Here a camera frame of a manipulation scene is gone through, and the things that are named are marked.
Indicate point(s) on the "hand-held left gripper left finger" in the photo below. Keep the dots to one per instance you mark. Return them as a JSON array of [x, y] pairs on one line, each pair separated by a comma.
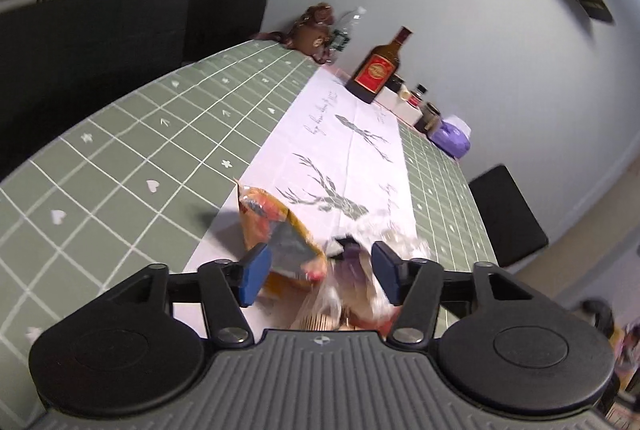
[[255, 272]]

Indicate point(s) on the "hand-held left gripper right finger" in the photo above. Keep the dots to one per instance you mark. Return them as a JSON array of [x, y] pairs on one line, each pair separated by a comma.
[[390, 270]]

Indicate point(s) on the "orange snack packet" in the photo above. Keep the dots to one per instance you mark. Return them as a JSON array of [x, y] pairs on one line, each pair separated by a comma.
[[260, 210]]

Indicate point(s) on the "clear plastic bag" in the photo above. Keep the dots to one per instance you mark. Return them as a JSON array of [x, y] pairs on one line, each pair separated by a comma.
[[330, 305]]

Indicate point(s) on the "black chair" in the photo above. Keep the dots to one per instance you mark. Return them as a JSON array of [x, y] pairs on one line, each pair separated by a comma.
[[225, 15], [85, 70], [507, 215]]

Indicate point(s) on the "white table runner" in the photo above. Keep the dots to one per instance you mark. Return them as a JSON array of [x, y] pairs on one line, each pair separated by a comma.
[[325, 150]]

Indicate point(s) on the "purple tissue pack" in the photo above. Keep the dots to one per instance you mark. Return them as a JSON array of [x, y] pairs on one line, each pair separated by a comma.
[[452, 137]]

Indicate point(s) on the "dark glass jar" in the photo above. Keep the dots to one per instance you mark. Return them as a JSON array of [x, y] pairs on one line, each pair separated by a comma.
[[429, 117]]

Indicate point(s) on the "white small box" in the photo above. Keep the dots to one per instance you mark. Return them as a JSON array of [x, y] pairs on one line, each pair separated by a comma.
[[406, 112], [385, 99]]

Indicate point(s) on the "green grid tablecloth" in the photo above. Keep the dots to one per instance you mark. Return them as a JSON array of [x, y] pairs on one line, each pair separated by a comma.
[[150, 135]]

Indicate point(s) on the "white tape roll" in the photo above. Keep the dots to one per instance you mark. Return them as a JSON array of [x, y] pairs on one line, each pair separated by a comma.
[[404, 94]]

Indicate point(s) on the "small red label bottle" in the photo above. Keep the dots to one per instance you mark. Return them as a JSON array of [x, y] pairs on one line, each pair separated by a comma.
[[418, 95]]

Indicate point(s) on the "dark lidded jar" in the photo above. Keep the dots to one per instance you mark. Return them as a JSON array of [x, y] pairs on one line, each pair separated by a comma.
[[396, 84]]

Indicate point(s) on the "brown liquor bottle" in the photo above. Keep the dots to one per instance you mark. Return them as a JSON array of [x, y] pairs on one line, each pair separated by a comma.
[[372, 75]]

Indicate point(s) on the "dark clothes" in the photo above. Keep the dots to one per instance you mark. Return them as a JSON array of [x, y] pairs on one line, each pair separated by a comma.
[[599, 315]]

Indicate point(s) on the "clear water bottle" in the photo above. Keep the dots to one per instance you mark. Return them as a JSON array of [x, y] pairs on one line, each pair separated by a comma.
[[341, 41]]

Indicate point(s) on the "brown bear plush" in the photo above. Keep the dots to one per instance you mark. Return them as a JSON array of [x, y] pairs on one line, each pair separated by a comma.
[[307, 37]]

